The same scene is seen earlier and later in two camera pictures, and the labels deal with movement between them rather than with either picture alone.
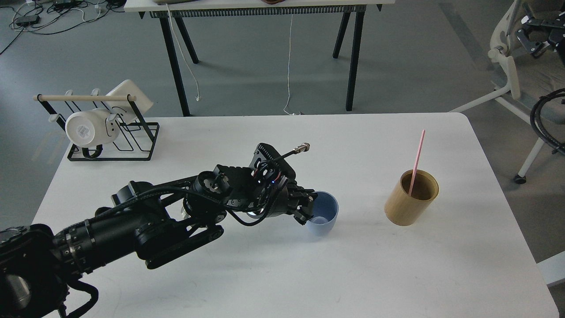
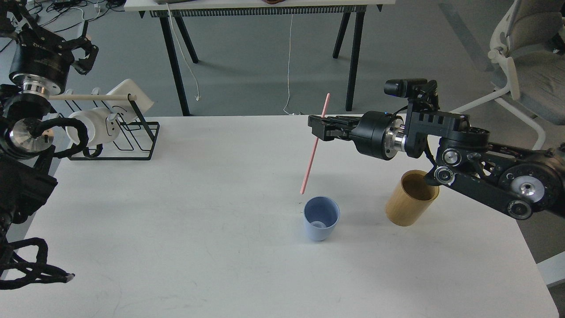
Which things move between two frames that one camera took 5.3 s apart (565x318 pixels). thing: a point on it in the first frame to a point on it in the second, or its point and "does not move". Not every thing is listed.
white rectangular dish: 124,109 does not move
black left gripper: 271,174 to 40,62
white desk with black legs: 165,9 does not move
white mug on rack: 91,127 does not move
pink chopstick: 420,148 to 325,105
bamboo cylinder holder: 401,209 does not move
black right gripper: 533,47 to 375,133
